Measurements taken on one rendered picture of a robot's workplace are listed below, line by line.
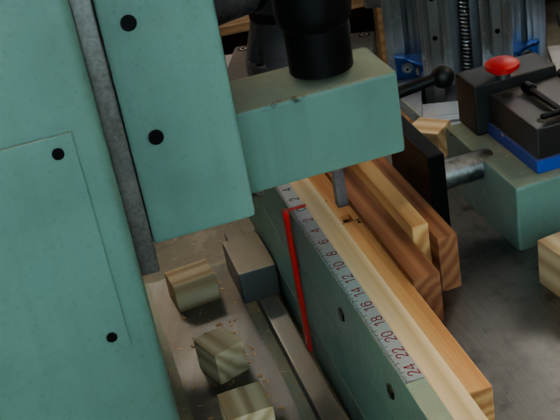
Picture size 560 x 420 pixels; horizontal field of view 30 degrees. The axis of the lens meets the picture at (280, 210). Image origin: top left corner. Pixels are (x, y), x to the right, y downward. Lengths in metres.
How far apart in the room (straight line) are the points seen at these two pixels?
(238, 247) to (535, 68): 0.34
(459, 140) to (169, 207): 0.30
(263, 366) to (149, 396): 0.19
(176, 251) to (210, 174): 2.03
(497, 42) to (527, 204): 0.74
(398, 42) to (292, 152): 0.88
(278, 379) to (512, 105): 0.31
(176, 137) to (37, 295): 0.15
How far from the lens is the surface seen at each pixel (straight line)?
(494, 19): 1.57
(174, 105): 0.73
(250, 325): 1.02
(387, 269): 0.81
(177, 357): 1.00
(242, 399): 0.87
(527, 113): 0.89
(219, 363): 0.94
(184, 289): 1.05
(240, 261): 1.02
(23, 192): 0.70
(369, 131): 0.82
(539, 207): 0.88
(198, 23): 0.72
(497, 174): 0.89
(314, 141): 0.81
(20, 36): 0.66
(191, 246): 2.79
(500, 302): 0.83
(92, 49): 0.71
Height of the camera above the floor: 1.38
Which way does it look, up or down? 29 degrees down
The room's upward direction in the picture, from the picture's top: 10 degrees counter-clockwise
